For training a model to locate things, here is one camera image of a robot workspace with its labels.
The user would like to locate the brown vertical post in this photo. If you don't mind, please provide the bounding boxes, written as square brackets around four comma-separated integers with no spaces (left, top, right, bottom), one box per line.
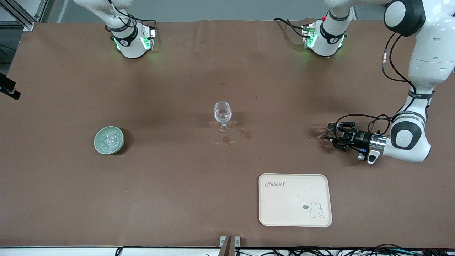
[220,237,234,256]

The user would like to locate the grey metal bracket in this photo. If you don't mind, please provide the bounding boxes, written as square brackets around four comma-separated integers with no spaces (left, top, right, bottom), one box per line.
[220,236,241,248]

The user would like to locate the brown table cover sheet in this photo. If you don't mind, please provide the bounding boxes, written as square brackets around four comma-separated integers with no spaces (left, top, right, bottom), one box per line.
[0,18,455,248]

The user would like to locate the clear ice cubes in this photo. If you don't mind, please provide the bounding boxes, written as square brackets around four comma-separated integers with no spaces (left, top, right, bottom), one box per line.
[100,132,121,153]

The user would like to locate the green ceramic bowl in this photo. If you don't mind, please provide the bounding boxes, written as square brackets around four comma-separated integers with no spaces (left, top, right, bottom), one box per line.
[94,126,125,155]

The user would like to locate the clear wine glass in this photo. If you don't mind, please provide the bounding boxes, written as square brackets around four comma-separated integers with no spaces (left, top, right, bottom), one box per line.
[213,101,232,133]

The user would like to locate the aluminium frame post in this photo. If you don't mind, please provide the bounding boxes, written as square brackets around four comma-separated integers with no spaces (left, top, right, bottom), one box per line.
[0,0,48,32]

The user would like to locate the tangled black cables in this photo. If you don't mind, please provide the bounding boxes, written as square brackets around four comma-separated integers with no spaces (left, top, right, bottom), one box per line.
[235,244,455,256]

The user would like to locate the black arm base cable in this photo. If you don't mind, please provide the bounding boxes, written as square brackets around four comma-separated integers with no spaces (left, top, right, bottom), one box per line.
[107,0,158,32]
[273,18,308,39]

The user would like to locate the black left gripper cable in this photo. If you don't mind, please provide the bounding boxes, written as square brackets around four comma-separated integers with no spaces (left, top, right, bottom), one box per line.
[334,31,418,135]

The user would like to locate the metal jigger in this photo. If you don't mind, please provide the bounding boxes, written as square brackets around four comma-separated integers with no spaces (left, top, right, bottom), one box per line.
[319,122,338,140]

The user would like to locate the cream rabbit print tray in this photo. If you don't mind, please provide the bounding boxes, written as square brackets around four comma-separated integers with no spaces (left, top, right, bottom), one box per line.
[258,173,332,228]

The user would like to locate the black left arm base cable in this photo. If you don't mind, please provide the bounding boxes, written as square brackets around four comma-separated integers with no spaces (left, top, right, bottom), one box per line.
[273,18,308,39]

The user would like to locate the black right arm base cable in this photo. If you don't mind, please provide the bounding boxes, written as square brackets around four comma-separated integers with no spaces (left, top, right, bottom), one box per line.
[107,0,158,32]

